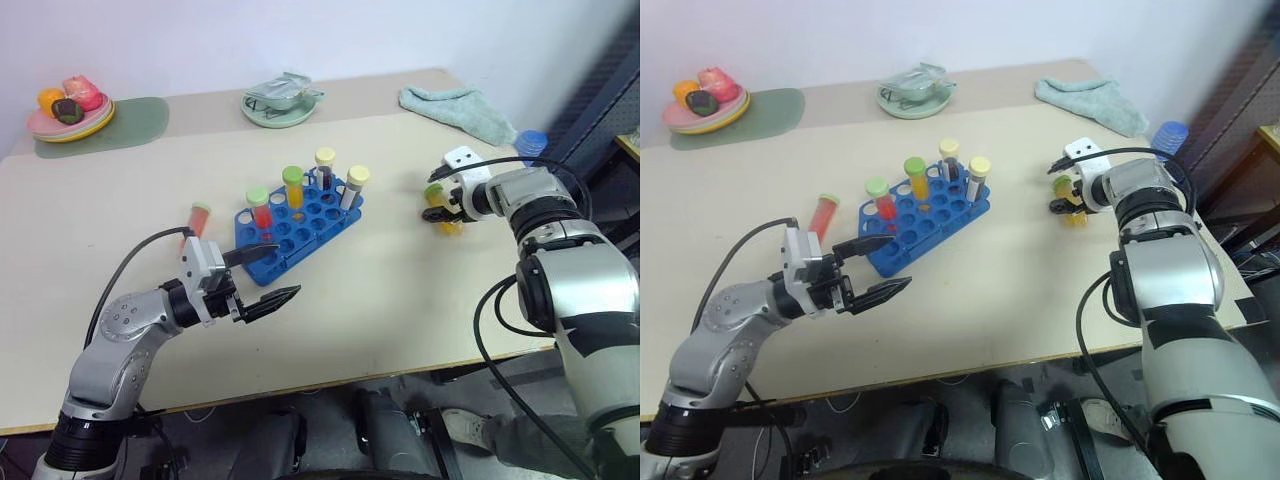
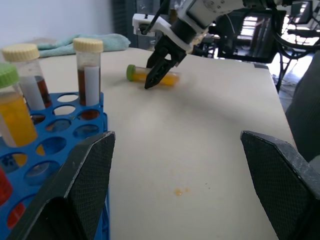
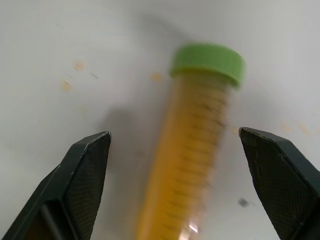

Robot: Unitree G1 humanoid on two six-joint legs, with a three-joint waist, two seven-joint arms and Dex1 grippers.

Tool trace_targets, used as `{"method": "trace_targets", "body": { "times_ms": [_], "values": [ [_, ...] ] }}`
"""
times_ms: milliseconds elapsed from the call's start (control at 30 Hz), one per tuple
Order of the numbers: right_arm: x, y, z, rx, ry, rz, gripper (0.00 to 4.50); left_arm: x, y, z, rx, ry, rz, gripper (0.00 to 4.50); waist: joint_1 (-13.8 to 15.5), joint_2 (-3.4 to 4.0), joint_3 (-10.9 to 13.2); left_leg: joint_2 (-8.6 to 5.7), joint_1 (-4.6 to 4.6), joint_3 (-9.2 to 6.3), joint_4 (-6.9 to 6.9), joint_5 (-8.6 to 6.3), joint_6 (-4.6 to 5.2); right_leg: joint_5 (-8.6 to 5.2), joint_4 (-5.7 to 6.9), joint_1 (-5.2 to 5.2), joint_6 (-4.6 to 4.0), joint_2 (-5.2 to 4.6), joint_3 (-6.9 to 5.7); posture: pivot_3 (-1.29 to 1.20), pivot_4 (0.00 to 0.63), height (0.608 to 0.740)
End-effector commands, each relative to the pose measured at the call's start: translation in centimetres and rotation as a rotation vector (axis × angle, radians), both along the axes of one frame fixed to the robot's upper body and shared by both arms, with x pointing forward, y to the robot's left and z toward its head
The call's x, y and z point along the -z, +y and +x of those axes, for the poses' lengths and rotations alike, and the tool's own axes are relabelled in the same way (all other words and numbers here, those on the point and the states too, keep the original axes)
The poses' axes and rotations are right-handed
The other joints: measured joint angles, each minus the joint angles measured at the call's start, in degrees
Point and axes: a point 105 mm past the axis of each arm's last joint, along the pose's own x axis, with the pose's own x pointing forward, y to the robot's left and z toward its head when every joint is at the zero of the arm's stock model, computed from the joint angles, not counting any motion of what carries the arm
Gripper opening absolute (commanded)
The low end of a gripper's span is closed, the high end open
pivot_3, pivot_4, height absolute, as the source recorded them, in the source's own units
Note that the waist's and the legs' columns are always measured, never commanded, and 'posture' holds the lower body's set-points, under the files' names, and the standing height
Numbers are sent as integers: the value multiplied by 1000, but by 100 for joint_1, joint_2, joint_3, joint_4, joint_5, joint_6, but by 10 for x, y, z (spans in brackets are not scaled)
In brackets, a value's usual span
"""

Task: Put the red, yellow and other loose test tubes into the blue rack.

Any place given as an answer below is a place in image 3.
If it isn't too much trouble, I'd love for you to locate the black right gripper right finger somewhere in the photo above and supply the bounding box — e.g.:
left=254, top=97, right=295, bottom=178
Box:
left=238, top=126, right=320, bottom=240

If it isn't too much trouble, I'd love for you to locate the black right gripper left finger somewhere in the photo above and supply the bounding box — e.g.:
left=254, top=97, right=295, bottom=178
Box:
left=0, top=131, right=112, bottom=240

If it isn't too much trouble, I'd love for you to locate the yellow test tube green cap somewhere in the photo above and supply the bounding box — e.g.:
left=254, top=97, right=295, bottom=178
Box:
left=133, top=42, right=246, bottom=240

